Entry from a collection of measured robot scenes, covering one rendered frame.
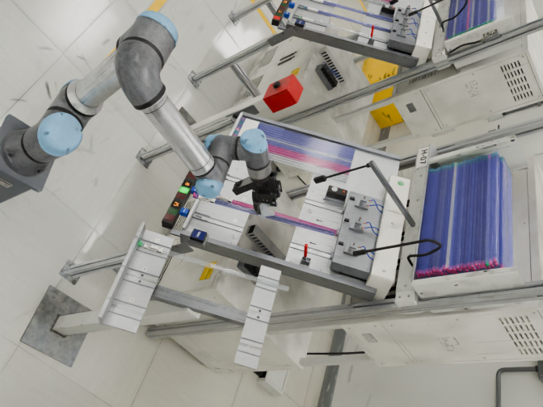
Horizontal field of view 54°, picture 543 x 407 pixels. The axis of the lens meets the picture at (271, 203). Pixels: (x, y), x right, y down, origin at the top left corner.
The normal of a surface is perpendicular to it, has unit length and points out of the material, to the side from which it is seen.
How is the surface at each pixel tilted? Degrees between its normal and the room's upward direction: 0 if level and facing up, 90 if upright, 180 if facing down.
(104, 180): 0
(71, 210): 0
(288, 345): 0
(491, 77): 90
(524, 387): 90
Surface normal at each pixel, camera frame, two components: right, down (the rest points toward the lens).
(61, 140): 0.74, -0.11
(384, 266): 0.11, -0.63
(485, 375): -0.57, -0.65
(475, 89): -0.28, 0.72
